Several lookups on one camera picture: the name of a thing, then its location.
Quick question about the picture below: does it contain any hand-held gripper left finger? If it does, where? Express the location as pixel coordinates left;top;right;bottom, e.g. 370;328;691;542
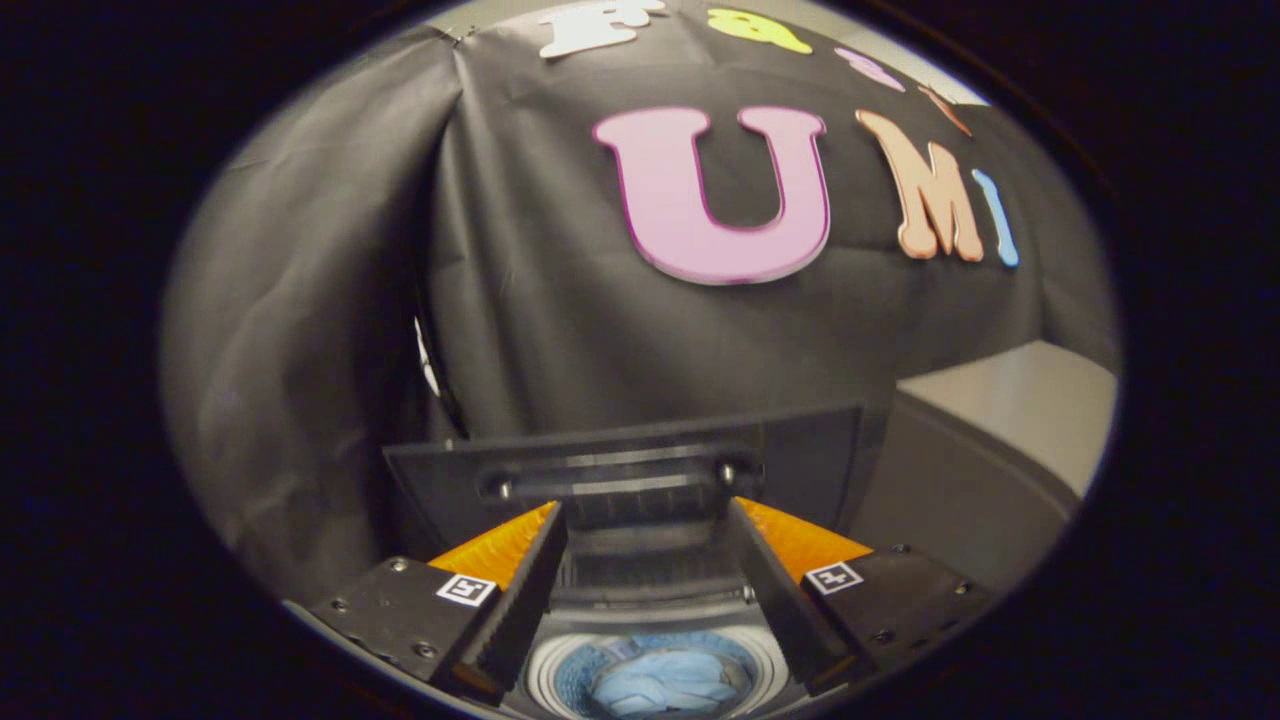
303;501;569;703

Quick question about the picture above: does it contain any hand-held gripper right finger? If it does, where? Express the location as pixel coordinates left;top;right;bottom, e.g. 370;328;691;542
727;496;994;698

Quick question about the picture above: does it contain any light blue shirt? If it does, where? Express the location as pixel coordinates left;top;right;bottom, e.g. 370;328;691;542
588;650;753;717

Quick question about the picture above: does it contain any black backdrop cloth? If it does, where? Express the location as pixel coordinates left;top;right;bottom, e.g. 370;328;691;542
160;5;1121;601

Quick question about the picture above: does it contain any beige cabinet with grey frame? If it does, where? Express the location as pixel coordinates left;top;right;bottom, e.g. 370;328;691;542
848;340;1119;593

